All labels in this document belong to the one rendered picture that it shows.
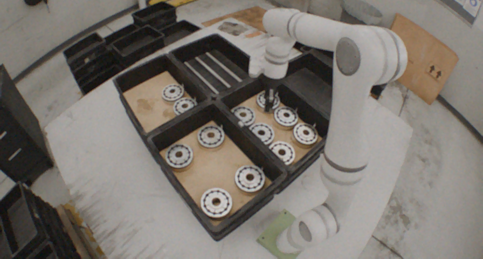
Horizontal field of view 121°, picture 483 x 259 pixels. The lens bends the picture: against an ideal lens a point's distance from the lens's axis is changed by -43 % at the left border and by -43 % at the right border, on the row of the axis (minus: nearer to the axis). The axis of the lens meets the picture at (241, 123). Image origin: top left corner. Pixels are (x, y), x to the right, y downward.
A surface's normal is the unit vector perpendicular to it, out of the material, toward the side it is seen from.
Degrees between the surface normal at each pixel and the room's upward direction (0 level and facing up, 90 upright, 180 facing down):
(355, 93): 87
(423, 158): 0
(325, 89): 0
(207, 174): 0
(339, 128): 86
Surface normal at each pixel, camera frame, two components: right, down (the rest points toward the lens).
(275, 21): -0.84, 0.20
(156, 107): 0.07, -0.61
